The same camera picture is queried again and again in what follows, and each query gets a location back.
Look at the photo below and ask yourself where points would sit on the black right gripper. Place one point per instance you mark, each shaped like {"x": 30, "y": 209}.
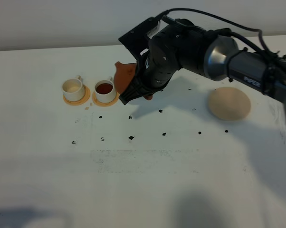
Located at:
{"x": 163, "y": 60}

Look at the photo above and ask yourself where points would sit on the brown clay teapot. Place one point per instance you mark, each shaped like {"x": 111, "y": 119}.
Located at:
{"x": 124, "y": 74}

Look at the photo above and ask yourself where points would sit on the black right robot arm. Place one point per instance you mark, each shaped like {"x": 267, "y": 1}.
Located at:
{"x": 214, "y": 54}

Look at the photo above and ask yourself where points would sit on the beige round teapot coaster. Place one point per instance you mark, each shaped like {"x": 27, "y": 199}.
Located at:
{"x": 229, "y": 104}

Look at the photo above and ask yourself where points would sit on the right orange cup coaster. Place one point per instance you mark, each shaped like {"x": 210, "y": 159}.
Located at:
{"x": 105, "y": 100}

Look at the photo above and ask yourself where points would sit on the orange cup coaster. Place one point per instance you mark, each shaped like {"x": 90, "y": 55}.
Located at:
{"x": 105, "y": 100}
{"x": 81, "y": 101}

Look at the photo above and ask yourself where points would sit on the right white teacup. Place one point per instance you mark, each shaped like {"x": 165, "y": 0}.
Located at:
{"x": 105, "y": 86}

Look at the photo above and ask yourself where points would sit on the white teacup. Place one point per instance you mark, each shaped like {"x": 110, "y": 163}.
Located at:
{"x": 73, "y": 89}
{"x": 105, "y": 86}

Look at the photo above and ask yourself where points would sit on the left orange cup coaster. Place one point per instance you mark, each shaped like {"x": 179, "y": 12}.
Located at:
{"x": 81, "y": 101}

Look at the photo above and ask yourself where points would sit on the left white teacup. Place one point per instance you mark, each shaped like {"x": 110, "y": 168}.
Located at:
{"x": 73, "y": 89}

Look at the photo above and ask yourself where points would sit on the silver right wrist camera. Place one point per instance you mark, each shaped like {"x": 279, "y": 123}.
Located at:
{"x": 136, "y": 40}

